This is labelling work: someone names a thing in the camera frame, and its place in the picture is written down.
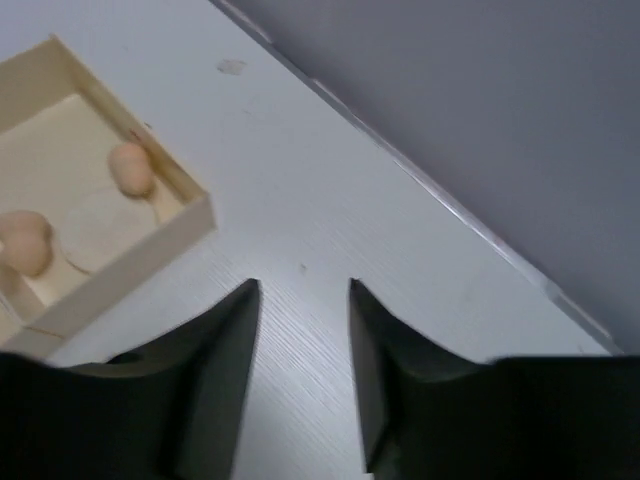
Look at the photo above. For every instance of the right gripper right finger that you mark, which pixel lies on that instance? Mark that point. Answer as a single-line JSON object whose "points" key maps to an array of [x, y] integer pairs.
{"points": [[424, 412]]}

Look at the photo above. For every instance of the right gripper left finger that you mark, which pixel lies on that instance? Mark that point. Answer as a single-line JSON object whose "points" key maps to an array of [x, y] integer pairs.
{"points": [[171, 408]]}

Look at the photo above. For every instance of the round white powder puff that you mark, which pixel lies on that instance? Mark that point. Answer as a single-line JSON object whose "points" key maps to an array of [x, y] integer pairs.
{"points": [[102, 226]]}

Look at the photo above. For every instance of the beige sponge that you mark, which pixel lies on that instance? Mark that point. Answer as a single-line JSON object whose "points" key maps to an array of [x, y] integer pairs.
{"points": [[130, 167], [25, 242]]}

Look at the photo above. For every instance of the wooden compartment box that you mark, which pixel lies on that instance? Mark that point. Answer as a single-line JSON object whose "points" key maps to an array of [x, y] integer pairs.
{"points": [[58, 124]]}

